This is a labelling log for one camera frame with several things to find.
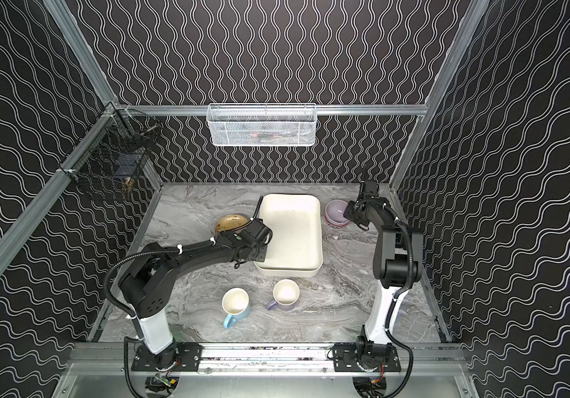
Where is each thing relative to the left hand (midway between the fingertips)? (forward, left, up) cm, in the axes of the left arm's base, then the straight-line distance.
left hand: (261, 248), depth 93 cm
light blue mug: (-19, +7, -4) cm, 21 cm away
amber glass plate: (+13, +15, -1) cm, 20 cm away
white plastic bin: (+3, -13, -3) cm, 13 cm away
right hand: (+17, -36, +1) cm, 40 cm away
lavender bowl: (+20, -29, -3) cm, 36 cm away
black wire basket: (+30, +59, +21) cm, 69 cm away
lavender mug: (-15, -10, -6) cm, 19 cm away
